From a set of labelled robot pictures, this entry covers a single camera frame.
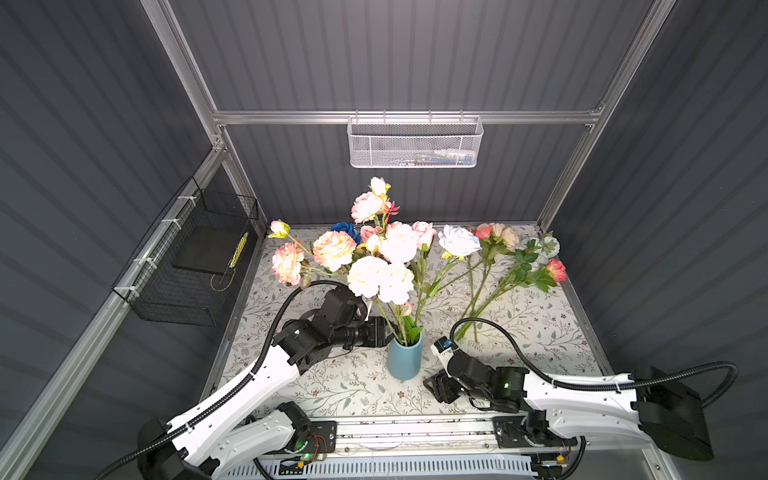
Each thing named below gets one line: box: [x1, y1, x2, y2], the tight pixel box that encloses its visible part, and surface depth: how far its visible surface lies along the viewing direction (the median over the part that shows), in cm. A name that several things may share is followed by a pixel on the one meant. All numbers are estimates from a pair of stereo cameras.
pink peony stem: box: [360, 221, 419, 264], surface depth 54 cm
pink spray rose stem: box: [268, 220, 357, 289], surface depth 53 cm
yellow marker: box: [228, 231, 249, 269], surface depth 77 cm
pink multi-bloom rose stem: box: [351, 176, 400, 226], surface depth 53 cm
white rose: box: [414, 225, 483, 342], surface depth 58 cm
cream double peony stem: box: [348, 256, 415, 346], surface depth 52 cm
